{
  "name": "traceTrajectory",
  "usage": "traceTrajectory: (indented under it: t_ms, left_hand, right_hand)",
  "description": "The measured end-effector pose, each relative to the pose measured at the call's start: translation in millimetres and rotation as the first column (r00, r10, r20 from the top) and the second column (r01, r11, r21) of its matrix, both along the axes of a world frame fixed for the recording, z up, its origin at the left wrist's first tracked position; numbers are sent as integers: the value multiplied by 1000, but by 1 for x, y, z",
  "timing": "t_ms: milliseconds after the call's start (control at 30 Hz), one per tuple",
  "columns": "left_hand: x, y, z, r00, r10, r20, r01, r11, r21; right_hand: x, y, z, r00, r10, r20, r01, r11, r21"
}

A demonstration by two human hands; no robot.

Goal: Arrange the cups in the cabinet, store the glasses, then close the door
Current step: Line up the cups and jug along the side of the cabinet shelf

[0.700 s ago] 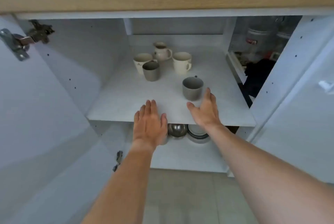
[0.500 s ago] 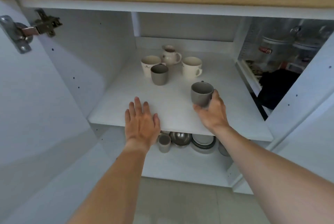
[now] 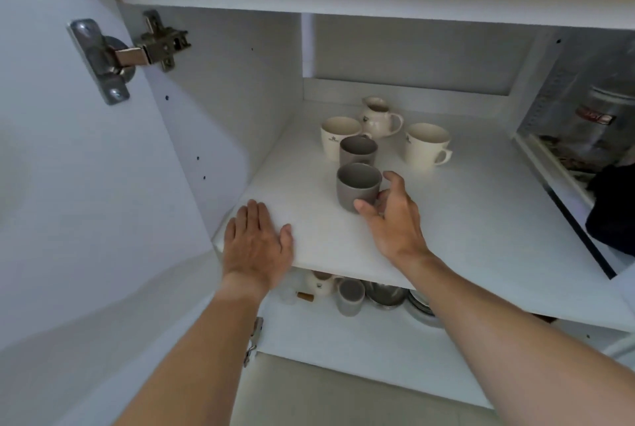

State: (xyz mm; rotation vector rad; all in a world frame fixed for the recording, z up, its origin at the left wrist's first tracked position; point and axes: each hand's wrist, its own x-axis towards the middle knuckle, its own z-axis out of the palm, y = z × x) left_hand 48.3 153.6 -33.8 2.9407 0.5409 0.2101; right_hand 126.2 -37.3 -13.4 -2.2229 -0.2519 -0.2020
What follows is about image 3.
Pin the person's right hand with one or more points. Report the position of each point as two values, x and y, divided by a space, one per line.
397 227

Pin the steel bowl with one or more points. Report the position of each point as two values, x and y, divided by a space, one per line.
386 295

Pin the white kitchen cabinet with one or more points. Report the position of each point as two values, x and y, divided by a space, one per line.
446 68

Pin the clear glass bottle with cork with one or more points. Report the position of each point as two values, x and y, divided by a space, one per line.
295 292

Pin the small cream ceramic cup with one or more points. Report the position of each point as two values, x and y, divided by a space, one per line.
320 284

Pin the metal cabinet door hinge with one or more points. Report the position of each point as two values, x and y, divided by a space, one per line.
253 341
116 56

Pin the person's left forearm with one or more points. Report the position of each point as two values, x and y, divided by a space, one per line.
198 361

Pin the glass storage jar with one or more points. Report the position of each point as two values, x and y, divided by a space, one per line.
603 123

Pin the person's right thumb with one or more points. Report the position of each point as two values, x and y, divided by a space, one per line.
367 209

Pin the grey ceramic cup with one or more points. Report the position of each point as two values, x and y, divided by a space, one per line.
357 185
351 298
358 150

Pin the white cabinet shelf board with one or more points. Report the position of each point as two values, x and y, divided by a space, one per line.
476 222

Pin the dark cloth object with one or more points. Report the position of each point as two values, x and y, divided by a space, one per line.
612 212

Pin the cream ceramic milk jug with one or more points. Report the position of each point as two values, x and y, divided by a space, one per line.
378 118

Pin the person's left thumb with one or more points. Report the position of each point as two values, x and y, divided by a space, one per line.
287 240

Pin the person's left hand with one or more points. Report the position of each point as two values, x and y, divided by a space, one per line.
255 247

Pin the person's right forearm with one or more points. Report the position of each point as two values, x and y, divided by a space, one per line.
501 341

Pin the white cabinet door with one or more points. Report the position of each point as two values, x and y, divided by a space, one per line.
74 202

